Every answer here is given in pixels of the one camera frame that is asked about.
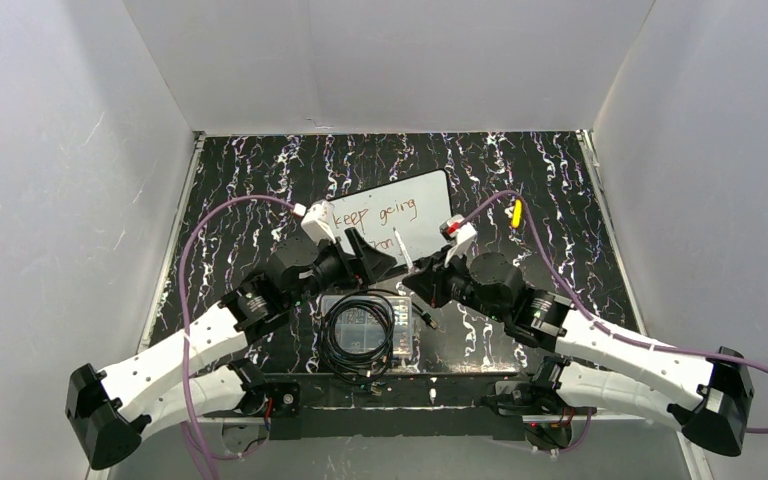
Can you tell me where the clear plastic parts box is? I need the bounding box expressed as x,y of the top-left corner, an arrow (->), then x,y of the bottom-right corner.
318,292 -> 415,360

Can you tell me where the small white whiteboard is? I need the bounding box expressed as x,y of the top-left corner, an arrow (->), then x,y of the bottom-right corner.
329,169 -> 453,266

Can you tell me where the coiled black cable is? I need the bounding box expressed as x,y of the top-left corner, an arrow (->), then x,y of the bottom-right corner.
312,289 -> 438,395

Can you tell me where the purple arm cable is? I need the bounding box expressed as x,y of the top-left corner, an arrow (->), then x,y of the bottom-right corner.
456,190 -> 768,435
178,194 -> 306,480

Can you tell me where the aluminium front rail frame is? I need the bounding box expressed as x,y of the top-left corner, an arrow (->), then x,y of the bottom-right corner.
100,374 -> 697,425

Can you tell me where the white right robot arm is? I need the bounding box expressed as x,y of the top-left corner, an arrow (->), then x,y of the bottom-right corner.
403,252 -> 754,457

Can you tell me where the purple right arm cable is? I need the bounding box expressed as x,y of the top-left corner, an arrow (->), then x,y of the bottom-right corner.
456,190 -> 768,435

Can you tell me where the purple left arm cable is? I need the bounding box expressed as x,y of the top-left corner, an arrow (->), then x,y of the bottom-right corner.
178,194 -> 306,480

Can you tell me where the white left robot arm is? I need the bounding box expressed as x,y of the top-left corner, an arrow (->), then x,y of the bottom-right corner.
65,228 -> 398,470

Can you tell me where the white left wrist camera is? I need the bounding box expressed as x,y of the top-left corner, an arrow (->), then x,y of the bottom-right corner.
301,200 -> 337,245

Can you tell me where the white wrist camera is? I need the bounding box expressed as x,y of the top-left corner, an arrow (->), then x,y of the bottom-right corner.
301,200 -> 337,245
440,215 -> 477,267

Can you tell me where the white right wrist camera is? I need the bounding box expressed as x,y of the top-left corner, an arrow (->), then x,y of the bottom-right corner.
440,215 -> 477,267

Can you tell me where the red whiteboard marker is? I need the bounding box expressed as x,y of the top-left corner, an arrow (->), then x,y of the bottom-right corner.
393,227 -> 414,273

